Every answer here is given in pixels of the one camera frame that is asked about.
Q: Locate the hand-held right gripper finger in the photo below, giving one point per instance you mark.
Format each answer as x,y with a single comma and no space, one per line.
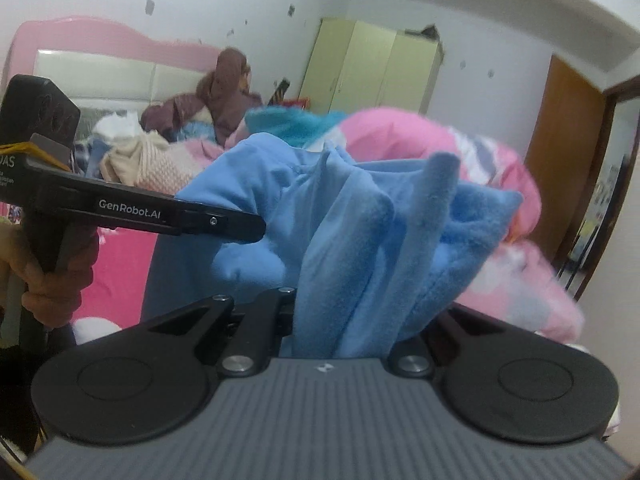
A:
277,315

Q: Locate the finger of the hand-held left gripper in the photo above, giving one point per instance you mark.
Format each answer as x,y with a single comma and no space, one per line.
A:
225,222

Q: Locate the blue t-shirt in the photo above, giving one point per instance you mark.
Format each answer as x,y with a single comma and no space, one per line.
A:
350,240

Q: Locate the person's left hand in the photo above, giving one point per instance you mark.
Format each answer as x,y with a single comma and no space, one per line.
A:
55,290

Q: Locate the black white checked cloth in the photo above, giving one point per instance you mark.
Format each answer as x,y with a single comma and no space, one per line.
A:
80,155

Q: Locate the beige cloth garment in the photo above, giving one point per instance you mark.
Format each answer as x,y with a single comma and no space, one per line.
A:
122,160

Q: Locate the beige checked knit sweater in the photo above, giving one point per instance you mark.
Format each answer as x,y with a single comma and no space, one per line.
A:
165,167

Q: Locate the green-grey patterned pillow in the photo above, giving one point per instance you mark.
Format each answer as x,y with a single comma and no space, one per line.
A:
90,117

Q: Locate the pink floral blanket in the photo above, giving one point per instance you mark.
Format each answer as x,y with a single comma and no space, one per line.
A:
120,270

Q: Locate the light blue cloth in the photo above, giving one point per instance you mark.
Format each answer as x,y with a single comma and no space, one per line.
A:
195,131

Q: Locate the teal striped cloth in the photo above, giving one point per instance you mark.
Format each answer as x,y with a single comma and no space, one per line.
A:
295,125

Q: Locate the brown padded jacket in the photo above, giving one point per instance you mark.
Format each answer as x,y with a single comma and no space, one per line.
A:
225,90

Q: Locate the pink headboard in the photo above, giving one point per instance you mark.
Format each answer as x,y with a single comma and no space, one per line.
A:
125,42

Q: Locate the person's black trouser leg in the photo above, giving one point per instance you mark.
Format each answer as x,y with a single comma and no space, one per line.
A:
20,385

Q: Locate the pink patterned duvet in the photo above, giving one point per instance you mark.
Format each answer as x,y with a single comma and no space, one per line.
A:
400,125

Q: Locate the yellow-green cabinet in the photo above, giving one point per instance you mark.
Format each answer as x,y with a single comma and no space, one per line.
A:
360,65

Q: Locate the brown wooden wardrobe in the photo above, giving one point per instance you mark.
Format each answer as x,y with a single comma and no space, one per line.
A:
565,135

